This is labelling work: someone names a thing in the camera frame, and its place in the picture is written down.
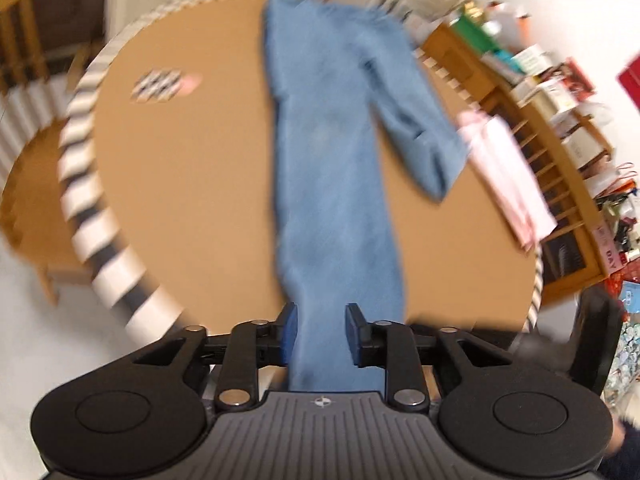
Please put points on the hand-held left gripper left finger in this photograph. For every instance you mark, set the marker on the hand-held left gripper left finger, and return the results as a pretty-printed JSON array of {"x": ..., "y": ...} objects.
[{"x": 289, "y": 332}]

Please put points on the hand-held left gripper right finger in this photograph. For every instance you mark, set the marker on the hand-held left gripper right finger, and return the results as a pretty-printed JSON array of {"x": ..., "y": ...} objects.
[{"x": 354, "y": 335}]

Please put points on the blue jeans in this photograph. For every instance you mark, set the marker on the blue jeans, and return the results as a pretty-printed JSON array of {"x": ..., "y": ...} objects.
[{"x": 325, "y": 160}]

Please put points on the person's right forearm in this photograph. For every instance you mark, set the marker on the person's right forearm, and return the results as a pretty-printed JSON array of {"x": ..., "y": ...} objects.
[{"x": 627, "y": 455}]

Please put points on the round table with striped rim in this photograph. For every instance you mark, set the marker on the round table with striped rim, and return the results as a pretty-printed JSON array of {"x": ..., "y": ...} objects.
[{"x": 200, "y": 185}]

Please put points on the pink garment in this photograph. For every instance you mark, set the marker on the pink garment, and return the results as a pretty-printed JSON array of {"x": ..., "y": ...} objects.
[{"x": 505, "y": 170}]

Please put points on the red framed picture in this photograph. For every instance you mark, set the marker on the red framed picture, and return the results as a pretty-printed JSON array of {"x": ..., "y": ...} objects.
[{"x": 631, "y": 82}]

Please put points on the pink round sticker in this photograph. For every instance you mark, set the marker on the pink round sticker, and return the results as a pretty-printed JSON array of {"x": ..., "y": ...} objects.
[{"x": 191, "y": 84}]

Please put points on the black white checkered sticker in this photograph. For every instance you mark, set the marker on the black white checkered sticker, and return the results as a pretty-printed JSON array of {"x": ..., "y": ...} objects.
[{"x": 157, "y": 85}]

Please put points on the teal packet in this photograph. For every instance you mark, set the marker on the teal packet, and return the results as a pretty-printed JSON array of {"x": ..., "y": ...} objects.
[{"x": 505, "y": 57}]

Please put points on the wooden sideboard with drawers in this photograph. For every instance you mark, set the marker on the wooden sideboard with drawers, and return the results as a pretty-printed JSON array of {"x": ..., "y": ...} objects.
[{"x": 452, "y": 45}]

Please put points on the green plastic bin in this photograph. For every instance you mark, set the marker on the green plastic bin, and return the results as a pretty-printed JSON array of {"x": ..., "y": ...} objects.
[{"x": 472, "y": 30}]

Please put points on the gold foil packet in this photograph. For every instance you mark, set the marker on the gold foil packet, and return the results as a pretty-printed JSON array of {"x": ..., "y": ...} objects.
[{"x": 470, "y": 7}]

